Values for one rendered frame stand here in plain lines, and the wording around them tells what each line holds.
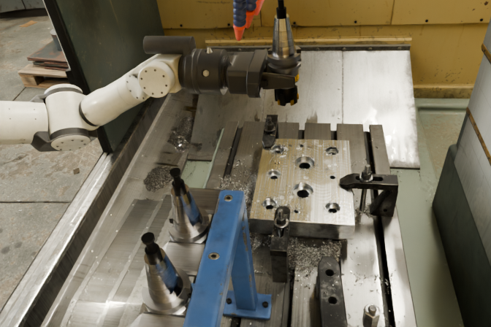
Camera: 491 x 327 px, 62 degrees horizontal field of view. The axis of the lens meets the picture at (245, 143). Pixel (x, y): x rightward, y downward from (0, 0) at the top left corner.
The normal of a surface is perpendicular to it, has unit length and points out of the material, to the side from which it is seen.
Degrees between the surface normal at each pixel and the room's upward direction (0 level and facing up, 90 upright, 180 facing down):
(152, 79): 81
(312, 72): 24
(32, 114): 45
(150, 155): 17
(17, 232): 0
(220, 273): 0
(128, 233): 8
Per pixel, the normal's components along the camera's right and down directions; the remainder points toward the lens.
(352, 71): -0.14, -0.45
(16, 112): 0.57, -0.39
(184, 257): -0.08, -0.78
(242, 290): -0.15, 0.63
